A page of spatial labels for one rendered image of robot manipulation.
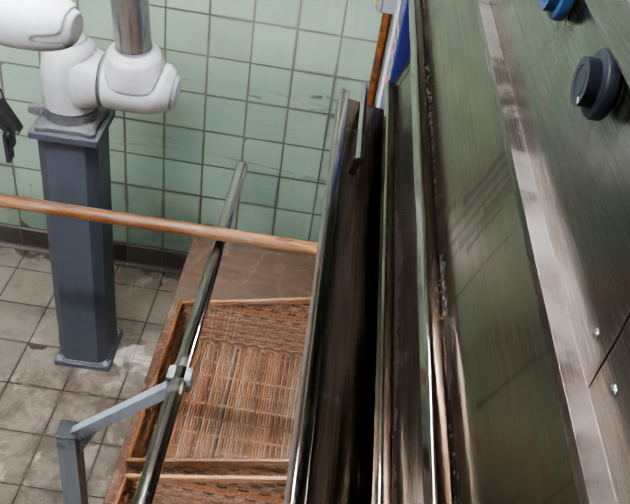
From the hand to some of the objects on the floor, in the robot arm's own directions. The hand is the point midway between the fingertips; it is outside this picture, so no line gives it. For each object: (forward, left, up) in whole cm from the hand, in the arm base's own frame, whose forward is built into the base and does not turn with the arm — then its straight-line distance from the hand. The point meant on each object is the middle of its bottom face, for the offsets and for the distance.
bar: (+34, +39, -129) cm, 139 cm away
